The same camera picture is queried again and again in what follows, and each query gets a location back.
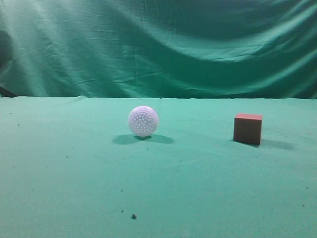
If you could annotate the red cube block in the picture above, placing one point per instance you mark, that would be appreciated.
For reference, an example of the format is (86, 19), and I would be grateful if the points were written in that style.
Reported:
(247, 128)

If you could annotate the white dimpled ball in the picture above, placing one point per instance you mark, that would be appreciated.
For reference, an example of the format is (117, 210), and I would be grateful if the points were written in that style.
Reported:
(143, 121)

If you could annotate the green backdrop cloth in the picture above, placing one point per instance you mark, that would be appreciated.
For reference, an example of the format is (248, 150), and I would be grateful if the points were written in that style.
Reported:
(159, 48)

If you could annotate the green table cloth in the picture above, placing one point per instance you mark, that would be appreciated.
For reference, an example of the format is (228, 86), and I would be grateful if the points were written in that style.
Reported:
(72, 168)

